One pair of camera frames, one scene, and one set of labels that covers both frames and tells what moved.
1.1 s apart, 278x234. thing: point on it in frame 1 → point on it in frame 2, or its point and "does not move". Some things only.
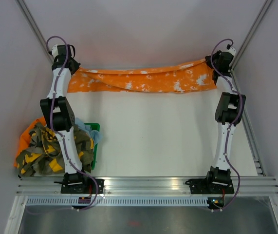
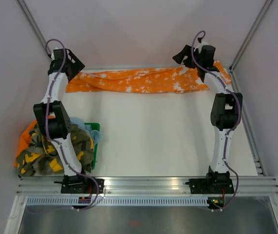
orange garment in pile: x=24 y=143 does not move
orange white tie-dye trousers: x=193 y=76 does not move
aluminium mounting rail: x=147 y=186 does not move
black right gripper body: x=215 y=57 → x=197 y=52
